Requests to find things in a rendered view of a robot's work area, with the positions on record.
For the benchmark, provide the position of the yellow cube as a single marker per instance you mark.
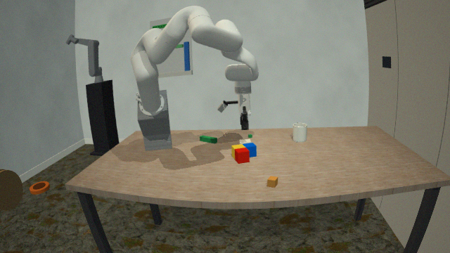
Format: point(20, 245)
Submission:
point(233, 147)

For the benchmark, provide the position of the green rectangular bar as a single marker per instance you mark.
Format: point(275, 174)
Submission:
point(208, 139)

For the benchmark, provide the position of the beige mug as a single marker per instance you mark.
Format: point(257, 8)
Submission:
point(299, 132)

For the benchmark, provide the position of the orange cube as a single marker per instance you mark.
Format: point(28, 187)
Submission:
point(272, 181)

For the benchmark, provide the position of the red cube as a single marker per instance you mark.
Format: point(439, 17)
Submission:
point(242, 155)

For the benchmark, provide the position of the blue cube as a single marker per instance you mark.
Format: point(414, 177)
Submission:
point(252, 148)

